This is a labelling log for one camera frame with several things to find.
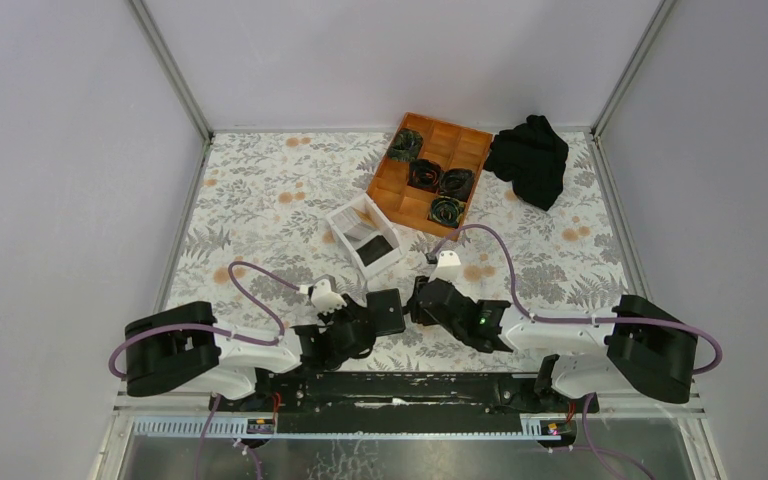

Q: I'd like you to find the white plastic card box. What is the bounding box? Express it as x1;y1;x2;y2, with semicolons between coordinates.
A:
325;193;405;280

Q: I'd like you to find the black leather card holder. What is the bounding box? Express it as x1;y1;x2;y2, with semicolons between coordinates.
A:
366;288;406;337

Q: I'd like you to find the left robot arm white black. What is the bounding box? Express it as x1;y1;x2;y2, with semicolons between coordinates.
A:
108;298;377;411

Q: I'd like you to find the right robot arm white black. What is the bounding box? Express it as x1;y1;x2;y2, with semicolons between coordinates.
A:
403;276;700;412

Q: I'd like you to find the black card in box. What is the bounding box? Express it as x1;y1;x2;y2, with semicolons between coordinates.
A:
356;235;394;266

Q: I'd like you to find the dark rolled item bottom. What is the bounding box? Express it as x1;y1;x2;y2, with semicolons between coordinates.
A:
427;196;466;228

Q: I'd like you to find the dark rolled item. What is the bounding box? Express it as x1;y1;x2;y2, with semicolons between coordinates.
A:
427;196;466;228
438;168;475;202
408;158;443;193
386;128;424;163

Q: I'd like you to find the dark rolled item right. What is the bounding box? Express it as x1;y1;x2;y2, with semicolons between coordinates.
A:
438;168;475;202

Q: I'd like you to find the orange compartment tray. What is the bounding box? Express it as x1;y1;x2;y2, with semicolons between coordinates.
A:
366;112;493;237

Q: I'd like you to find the dark rolled item middle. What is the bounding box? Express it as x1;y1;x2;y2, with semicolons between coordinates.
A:
408;158;443;193

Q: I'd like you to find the dark rolled item top left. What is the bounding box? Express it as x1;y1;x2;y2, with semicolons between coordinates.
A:
386;128;424;163

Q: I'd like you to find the black crumpled cloth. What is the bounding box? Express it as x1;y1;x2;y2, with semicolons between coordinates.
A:
483;115;569;211

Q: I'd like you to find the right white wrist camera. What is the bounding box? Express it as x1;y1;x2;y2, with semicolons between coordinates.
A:
429;250;463;284

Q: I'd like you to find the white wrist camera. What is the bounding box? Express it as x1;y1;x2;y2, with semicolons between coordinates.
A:
307;276;347;314
429;250;463;284

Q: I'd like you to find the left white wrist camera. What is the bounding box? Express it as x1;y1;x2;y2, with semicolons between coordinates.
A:
307;276;347;314

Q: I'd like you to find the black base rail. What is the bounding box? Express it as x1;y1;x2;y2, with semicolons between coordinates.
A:
218;372;600;429

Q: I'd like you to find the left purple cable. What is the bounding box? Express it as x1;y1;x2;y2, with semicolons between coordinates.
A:
106;260;312;480

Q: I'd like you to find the purple cable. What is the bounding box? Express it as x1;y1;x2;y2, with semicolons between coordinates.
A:
106;260;312;480
424;222;724;480

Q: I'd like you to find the slotted cable duct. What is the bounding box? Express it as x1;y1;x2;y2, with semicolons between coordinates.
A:
132;415;561;444

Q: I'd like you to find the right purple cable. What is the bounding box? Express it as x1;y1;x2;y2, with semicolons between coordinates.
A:
424;222;724;480

